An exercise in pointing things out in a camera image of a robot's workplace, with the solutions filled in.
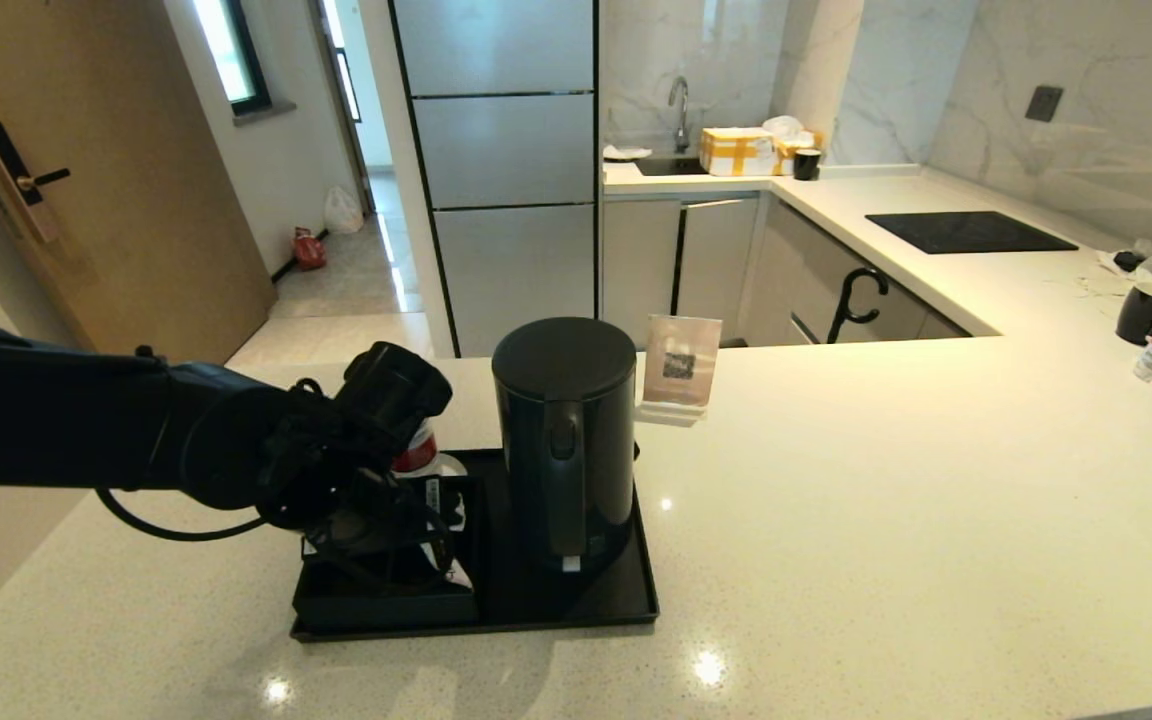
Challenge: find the black electric kettle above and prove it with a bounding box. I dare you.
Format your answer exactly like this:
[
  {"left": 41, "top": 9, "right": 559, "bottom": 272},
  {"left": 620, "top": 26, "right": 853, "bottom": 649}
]
[{"left": 492, "top": 318, "right": 638, "bottom": 576}]

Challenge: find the red-capped water bottle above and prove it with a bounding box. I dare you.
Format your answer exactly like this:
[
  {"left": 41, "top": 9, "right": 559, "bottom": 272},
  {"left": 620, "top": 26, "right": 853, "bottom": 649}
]
[{"left": 391, "top": 425, "right": 440, "bottom": 475}]

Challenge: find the black compartment organizer box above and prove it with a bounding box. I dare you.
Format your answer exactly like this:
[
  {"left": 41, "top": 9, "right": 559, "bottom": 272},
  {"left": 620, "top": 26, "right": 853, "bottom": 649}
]
[{"left": 294, "top": 477, "right": 485, "bottom": 629}]

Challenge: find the black serving tray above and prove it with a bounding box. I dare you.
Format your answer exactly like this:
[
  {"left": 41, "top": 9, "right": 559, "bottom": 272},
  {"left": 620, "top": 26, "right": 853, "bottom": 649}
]
[{"left": 291, "top": 448, "right": 660, "bottom": 643}]

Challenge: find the white plastic bag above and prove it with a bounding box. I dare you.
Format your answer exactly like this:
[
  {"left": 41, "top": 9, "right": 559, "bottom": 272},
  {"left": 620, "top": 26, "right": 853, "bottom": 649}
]
[{"left": 323, "top": 187, "right": 365, "bottom": 237}]

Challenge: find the acrylic QR code sign stand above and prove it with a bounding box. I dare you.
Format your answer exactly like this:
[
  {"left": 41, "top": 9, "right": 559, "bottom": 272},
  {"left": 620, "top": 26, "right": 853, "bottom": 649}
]
[{"left": 636, "top": 316, "right": 723, "bottom": 429}]

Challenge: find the silver refrigerator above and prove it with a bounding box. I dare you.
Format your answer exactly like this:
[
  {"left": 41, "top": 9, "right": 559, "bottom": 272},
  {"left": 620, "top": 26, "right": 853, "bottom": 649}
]
[{"left": 388, "top": 0, "right": 602, "bottom": 359}]

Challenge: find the wooden door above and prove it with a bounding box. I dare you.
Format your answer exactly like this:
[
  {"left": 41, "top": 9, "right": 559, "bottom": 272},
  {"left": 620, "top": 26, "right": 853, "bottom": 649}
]
[{"left": 0, "top": 0, "right": 278, "bottom": 366}]

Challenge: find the grey kitchen cabinet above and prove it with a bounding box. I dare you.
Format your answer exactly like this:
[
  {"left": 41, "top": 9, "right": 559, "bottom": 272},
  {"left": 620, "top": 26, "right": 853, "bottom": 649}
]
[{"left": 603, "top": 193, "right": 972, "bottom": 349}]

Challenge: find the black framed window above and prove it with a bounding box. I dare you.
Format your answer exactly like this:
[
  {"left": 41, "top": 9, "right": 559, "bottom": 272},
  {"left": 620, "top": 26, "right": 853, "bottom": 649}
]
[{"left": 191, "top": 0, "right": 272, "bottom": 119}]

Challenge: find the chrome sink faucet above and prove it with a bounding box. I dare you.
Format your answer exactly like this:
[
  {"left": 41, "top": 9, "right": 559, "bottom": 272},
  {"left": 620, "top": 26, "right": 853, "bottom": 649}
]
[{"left": 667, "top": 78, "right": 692, "bottom": 156}]

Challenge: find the cardboard box with yellow tape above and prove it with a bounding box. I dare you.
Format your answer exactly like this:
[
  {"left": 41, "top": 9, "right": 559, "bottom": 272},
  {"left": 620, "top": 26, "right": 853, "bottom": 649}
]
[{"left": 699, "top": 127, "right": 777, "bottom": 178}]

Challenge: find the small yellow taped box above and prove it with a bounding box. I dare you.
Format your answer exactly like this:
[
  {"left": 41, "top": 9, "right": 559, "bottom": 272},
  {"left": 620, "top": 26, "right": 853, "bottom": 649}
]
[{"left": 774, "top": 134, "right": 825, "bottom": 178}]

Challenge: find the black induction cooktop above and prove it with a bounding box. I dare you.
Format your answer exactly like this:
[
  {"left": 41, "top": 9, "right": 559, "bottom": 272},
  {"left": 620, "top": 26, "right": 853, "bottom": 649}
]
[{"left": 864, "top": 211, "right": 1079, "bottom": 255}]

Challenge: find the black mug white inside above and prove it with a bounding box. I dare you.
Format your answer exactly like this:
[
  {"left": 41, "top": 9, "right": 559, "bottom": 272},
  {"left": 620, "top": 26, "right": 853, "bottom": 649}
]
[{"left": 1116, "top": 281, "right": 1152, "bottom": 347}]

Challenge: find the crumpled clear plastic wrap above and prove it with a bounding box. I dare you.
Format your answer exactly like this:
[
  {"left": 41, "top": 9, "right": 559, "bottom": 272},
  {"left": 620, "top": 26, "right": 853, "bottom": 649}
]
[{"left": 1096, "top": 240, "right": 1152, "bottom": 286}]

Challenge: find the black door lock handle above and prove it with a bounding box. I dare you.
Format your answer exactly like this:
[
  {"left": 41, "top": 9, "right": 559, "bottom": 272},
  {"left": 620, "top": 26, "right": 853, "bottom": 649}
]
[{"left": 0, "top": 122, "right": 73, "bottom": 246}]

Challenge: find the black curved hook handle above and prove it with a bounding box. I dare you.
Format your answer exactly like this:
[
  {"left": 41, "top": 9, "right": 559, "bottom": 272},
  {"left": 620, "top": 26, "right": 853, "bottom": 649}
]
[{"left": 826, "top": 267, "right": 889, "bottom": 346}]

